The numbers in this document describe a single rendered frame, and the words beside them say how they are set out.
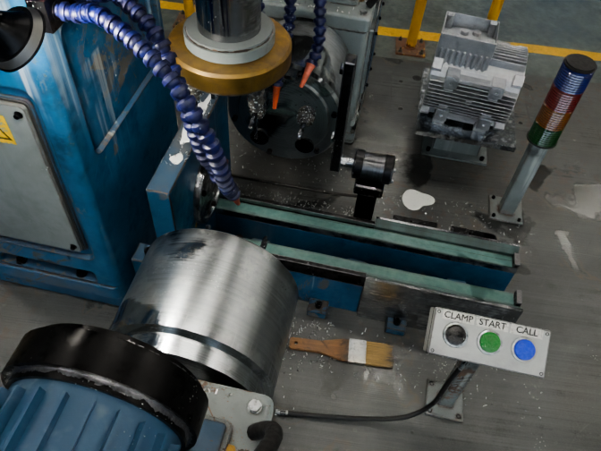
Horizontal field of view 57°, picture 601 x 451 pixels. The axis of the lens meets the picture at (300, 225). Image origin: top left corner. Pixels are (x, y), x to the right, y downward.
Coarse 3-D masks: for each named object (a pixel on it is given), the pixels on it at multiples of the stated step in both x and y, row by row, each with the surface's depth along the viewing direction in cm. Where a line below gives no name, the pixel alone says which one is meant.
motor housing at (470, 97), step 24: (504, 48) 125; (432, 72) 126; (480, 72) 124; (504, 72) 123; (432, 96) 127; (456, 96) 126; (480, 96) 125; (504, 96) 123; (456, 120) 136; (504, 120) 127
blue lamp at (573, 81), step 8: (560, 72) 105; (568, 72) 103; (576, 72) 108; (592, 72) 104; (560, 80) 105; (568, 80) 103; (576, 80) 103; (584, 80) 103; (560, 88) 106; (568, 88) 104; (576, 88) 104; (584, 88) 105
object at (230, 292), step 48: (192, 240) 78; (240, 240) 79; (144, 288) 75; (192, 288) 73; (240, 288) 75; (288, 288) 82; (144, 336) 70; (192, 336) 69; (240, 336) 71; (240, 384) 71
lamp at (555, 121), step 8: (544, 104) 111; (544, 112) 111; (552, 112) 109; (536, 120) 114; (544, 120) 111; (552, 120) 110; (560, 120) 110; (568, 120) 111; (544, 128) 112; (552, 128) 112; (560, 128) 112
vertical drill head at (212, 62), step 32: (224, 0) 71; (256, 0) 74; (192, 32) 77; (224, 32) 75; (256, 32) 77; (192, 64) 76; (224, 64) 76; (256, 64) 77; (288, 64) 81; (256, 96) 81; (256, 128) 87
